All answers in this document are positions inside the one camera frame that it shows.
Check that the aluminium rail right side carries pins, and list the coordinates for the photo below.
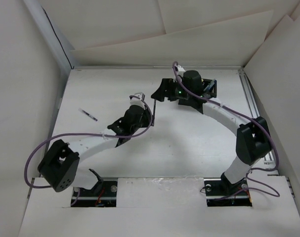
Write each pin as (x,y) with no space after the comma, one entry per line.
(271,160)

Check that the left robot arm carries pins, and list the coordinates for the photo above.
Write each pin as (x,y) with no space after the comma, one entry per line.
(59,165)

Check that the purple gel pen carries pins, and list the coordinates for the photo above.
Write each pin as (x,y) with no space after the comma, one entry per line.
(88,114)

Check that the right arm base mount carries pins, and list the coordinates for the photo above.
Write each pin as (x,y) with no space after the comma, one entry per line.
(219,195)

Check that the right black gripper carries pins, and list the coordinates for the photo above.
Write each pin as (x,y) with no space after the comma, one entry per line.
(168,84)

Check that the black slotted organizer container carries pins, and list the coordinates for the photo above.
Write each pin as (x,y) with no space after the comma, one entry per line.
(197,103)

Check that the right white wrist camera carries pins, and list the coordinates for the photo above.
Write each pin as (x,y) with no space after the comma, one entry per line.
(179,69)

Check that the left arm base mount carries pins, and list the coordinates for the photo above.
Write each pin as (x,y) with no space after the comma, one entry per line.
(102,194)

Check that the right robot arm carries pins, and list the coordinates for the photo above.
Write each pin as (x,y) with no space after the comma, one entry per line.
(252,142)

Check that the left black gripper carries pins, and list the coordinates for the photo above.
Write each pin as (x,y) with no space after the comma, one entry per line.
(147,116)

